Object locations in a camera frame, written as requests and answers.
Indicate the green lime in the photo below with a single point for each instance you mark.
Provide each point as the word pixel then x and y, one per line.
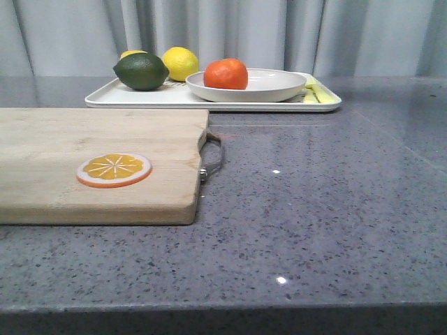
pixel 141 71

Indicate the orange fruit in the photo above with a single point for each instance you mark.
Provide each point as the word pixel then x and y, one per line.
pixel 227 73

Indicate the beige round plate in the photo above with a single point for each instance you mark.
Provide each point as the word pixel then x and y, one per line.
pixel 264 86

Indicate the yellow lemon front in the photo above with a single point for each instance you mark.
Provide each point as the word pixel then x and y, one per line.
pixel 181 63

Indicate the yellow lemon back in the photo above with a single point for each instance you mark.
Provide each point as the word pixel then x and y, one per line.
pixel 130 52

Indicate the yellow lemon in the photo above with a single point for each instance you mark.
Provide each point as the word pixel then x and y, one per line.
pixel 181 63
pixel 130 52

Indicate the yellow plastic utensil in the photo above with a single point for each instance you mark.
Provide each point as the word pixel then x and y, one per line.
pixel 310 97

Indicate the grey curtain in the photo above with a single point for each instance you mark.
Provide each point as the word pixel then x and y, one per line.
pixel 325 38

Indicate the yellow plastic fork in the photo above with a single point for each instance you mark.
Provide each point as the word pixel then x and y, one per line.
pixel 323 95

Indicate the wooden cutting board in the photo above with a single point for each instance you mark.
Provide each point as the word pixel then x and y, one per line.
pixel 42 148

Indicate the orange slice toy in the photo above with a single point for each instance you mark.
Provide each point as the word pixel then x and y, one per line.
pixel 114 170

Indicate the metal cutting board handle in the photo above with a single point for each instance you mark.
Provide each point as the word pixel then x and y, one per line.
pixel 207 169

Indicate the white bear print tray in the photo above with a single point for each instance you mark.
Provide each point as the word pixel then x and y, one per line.
pixel 173 95

